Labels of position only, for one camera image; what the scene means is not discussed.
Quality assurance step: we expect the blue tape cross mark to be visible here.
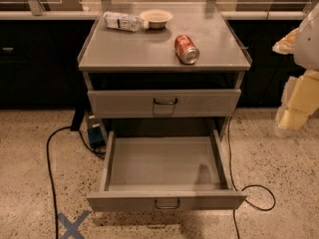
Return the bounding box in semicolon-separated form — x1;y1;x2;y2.
58;210;91;239

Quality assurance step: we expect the grey drawer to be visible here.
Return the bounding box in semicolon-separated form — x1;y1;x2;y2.
88;89;241;119
87;130;246;212

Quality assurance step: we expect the clear plastic water bottle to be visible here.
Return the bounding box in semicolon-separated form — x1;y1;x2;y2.
103;11;149;32

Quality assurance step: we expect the black cable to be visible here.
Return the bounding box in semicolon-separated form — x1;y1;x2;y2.
45;125;108;239
226;116;277;239

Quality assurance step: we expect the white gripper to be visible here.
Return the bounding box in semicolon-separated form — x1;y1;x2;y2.
274;70;319;137

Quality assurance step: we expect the beige shallow bowl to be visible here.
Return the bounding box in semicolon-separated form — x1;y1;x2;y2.
140;9;173;29

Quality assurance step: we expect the black cable on left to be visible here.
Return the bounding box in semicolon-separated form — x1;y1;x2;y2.
45;125;108;239

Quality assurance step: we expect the dark counter with cabinets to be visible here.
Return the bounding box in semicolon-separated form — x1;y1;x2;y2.
0;20;304;110

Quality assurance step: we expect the grey metal drawer cabinet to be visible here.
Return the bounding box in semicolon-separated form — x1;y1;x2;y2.
79;3;250;138

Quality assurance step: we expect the red soda can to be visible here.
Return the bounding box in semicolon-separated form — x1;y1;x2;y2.
174;35;199;65

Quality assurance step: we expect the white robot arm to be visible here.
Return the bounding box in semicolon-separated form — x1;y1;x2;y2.
272;4;319;136

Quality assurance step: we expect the black cable on right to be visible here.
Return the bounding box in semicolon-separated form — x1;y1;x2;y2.
226;116;277;239

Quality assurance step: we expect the blue power box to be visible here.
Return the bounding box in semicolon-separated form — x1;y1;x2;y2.
86;111;105;148

